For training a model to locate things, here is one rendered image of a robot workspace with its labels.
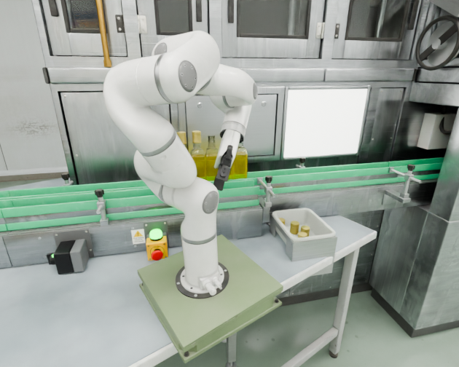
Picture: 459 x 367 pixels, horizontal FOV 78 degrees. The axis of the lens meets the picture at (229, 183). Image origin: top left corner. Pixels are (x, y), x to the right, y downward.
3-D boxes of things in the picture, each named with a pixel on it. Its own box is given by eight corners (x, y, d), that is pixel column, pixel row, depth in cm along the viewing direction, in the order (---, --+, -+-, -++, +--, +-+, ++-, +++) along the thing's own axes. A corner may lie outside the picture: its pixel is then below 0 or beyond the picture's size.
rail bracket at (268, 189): (261, 194, 122) (263, 167, 118) (276, 212, 107) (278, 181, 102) (255, 195, 122) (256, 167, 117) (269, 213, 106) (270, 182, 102)
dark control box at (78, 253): (89, 258, 103) (85, 238, 99) (84, 272, 95) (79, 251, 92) (65, 261, 101) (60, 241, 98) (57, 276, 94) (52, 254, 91)
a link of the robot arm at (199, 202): (201, 250, 70) (197, 192, 63) (166, 231, 78) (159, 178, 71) (226, 232, 77) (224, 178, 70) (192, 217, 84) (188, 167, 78)
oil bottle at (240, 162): (243, 191, 127) (244, 144, 120) (247, 196, 122) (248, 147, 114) (231, 192, 126) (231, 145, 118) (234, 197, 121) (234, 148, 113)
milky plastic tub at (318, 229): (307, 224, 124) (308, 207, 121) (335, 254, 104) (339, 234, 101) (269, 229, 121) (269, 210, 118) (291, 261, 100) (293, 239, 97)
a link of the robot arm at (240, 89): (181, 92, 71) (221, 112, 90) (226, 87, 65) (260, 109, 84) (182, 58, 71) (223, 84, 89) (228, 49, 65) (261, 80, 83)
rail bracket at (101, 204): (111, 222, 102) (106, 187, 97) (108, 233, 95) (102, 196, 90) (100, 223, 101) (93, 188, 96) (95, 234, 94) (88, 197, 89)
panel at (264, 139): (355, 154, 148) (367, 84, 136) (359, 155, 145) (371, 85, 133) (181, 165, 129) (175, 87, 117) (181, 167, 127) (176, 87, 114)
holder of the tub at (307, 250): (301, 220, 129) (302, 204, 126) (334, 255, 104) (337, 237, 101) (264, 224, 126) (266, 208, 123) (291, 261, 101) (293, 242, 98)
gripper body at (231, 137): (218, 137, 92) (210, 168, 88) (223, 121, 82) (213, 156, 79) (240, 143, 93) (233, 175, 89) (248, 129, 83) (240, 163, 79)
